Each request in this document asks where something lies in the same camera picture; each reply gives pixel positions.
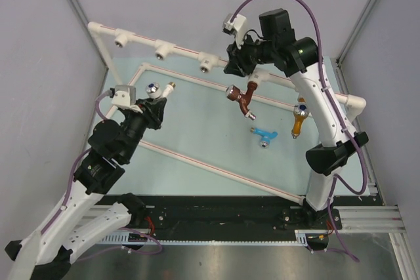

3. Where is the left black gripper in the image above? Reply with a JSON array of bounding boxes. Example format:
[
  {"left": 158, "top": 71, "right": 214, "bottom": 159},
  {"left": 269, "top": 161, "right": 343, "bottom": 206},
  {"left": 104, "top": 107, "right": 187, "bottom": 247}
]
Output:
[{"left": 120, "top": 95, "right": 166, "bottom": 162}]

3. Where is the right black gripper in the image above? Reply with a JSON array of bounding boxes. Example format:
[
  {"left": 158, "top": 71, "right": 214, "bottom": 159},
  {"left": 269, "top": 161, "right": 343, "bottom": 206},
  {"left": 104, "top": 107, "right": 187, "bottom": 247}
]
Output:
[{"left": 226, "top": 32, "right": 277, "bottom": 77}]

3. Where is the white water faucet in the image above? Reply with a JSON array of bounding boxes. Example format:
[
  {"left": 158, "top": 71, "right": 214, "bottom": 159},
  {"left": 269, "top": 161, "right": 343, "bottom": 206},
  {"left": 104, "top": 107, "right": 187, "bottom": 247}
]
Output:
[{"left": 146, "top": 82, "right": 176, "bottom": 100}]

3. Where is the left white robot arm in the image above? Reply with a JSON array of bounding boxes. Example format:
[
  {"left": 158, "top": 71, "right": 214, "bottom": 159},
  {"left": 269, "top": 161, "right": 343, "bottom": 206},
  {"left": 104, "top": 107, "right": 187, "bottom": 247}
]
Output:
[{"left": 31, "top": 97, "right": 167, "bottom": 279}]

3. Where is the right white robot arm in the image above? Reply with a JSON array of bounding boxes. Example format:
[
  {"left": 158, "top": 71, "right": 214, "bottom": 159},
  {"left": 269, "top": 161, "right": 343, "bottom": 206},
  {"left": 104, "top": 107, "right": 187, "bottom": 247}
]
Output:
[{"left": 223, "top": 9, "right": 368, "bottom": 228}]

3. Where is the dark red water faucet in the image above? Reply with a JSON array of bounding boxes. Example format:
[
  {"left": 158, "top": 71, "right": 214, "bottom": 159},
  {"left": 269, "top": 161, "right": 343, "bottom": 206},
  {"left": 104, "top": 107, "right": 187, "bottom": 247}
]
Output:
[{"left": 225, "top": 81, "right": 258, "bottom": 121}]

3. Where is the amber yellow water faucet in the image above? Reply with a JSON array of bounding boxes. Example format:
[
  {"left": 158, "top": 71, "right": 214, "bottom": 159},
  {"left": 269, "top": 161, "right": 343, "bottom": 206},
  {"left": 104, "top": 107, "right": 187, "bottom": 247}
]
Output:
[{"left": 291, "top": 96, "right": 310, "bottom": 139}]

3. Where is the blue water faucet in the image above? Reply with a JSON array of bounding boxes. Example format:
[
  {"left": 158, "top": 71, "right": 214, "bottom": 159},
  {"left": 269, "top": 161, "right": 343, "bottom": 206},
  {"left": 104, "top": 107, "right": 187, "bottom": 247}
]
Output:
[{"left": 250, "top": 127, "right": 278, "bottom": 149}]

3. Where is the light green table mat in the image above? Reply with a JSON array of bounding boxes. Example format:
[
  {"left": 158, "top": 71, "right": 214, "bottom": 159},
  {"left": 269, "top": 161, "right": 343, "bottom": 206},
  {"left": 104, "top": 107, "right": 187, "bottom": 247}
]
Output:
[{"left": 74, "top": 54, "right": 366, "bottom": 197}]

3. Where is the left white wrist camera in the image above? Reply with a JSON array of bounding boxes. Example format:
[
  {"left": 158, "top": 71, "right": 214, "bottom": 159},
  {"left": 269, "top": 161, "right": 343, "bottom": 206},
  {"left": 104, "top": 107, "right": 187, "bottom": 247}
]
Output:
[{"left": 112, "top": 85, "right": 136, "bottom": 110}]

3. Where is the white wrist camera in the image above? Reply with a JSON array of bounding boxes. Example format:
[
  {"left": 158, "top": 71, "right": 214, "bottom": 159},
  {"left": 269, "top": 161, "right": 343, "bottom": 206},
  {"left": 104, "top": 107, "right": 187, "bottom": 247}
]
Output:
[
  {"left": 112, "top": 85, "right": 136, "bottom": 110},
  {"left": 222, "top": 13, "right": 249, "bottom": 48}
]

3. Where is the white PVC pipe frame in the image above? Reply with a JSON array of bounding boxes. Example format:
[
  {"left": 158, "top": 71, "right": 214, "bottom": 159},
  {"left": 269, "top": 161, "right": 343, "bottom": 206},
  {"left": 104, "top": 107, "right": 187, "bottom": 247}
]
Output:
[{"left": 88, "top": 22, "right": 368, "bottom": 211}]

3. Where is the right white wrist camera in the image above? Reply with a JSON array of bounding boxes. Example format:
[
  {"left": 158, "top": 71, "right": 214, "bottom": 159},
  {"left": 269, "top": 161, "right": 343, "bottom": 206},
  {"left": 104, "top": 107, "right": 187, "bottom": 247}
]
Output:
[{"left": 222, "top": 13, "right": 249, "bottom": 48}]

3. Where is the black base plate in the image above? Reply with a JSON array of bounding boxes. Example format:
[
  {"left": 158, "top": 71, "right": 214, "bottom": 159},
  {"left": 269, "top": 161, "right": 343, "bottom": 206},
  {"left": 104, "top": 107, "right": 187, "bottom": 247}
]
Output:
[{"left": 67, "top": 194, "right": 344, "bottom": 241}]

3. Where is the white slotted cable duct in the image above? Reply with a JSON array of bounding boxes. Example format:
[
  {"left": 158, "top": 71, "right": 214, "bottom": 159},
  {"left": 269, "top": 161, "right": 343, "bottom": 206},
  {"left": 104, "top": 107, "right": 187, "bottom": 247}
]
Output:
[{"left": 101, "top": 231, "right": 311, "bottom": 247}]

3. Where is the aluminium extrusion rail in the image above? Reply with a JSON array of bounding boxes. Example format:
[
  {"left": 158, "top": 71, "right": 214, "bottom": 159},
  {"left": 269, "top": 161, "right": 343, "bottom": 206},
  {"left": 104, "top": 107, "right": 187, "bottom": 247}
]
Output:
[{"left": 334, "top": 184, "right": 419, "bottom": 279}]

